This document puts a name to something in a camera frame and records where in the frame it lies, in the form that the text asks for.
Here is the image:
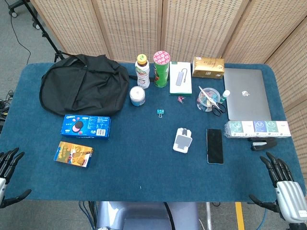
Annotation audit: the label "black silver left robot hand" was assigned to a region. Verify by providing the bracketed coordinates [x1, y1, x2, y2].
[0, 147, 32, 208]

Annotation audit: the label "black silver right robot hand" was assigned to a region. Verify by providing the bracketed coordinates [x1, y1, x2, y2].
[248, 151, 307, 225]

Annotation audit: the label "black stapler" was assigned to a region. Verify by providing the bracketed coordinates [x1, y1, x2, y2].
[248, 138, 278, 151]

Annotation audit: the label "row of tissue packs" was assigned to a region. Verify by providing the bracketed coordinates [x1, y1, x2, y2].
[224, 120, 292, 139]

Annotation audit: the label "black smartphone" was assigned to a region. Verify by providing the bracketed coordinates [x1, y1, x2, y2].
[206, 128, 224, 165]

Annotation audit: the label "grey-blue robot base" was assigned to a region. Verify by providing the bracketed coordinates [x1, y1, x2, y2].
[95, 201, 201, 230]

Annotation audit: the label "black tripod stand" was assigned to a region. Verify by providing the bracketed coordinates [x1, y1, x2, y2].
[23, 0, 77, 63]

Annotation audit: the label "yellow orange snack box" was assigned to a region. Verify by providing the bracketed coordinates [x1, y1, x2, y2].
[53, 141, 94, 168]

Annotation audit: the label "silver table leg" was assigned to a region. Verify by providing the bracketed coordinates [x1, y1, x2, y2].
[205, 202, 213, 230]

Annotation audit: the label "blue Oreo cookie box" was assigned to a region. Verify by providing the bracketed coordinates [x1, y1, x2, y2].
[60, 114, 111, 140]

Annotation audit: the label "black backpack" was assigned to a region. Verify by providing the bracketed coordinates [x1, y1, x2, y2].
[39, 54, 137, 117]

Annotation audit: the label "silver laptop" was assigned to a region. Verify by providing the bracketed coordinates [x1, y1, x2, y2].
[223, 68, 272, 122]

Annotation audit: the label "green glue stick white cap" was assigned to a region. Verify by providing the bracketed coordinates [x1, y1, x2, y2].
[220, 90, 231, 104]

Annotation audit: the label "white power adapter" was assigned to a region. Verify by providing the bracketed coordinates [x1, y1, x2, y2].
[172, 127, 193, 154]

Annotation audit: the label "clear jar of coloured clips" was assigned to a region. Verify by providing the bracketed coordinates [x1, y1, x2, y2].
[196, 87, 221, 112]

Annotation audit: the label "blue felt table mat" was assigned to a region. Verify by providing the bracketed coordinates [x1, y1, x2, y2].
[0, 62, 307, 202]

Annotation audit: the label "white jar with blue label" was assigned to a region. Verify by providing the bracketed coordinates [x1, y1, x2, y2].
[130, 86, 146, 107]

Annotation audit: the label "black caster wheel base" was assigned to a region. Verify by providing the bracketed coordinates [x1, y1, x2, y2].
[8, 0, 42, 30]

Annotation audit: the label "gold tissue pack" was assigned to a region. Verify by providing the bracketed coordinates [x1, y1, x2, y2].
[191, 56, 225, 80]

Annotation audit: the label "tea bottle with yellow cap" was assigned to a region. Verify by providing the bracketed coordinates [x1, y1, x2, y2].
[135, 54, 151, 90]

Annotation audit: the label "white USB hub box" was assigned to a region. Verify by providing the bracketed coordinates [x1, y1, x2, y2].
[169, 61, 193, 96]

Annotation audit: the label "green chips can pink lid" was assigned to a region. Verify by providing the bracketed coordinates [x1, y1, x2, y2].
[153, 50, 171, 88]

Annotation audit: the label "wooden rattan folding screen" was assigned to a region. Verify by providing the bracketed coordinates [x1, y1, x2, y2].
[30, 0, 307, 179]

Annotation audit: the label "bundle of dark cables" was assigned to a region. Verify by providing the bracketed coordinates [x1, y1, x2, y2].
[0, 90, 14, 135]

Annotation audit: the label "blue cables under table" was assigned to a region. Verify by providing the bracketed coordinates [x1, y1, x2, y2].
[79, 200, 98, 230]

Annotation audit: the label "scissors with black handles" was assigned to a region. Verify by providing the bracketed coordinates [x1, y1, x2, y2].
[198, 85, 227, 117]

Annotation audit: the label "thin black floor cable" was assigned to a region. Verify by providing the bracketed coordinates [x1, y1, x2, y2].
[4, 0, 32, 66]

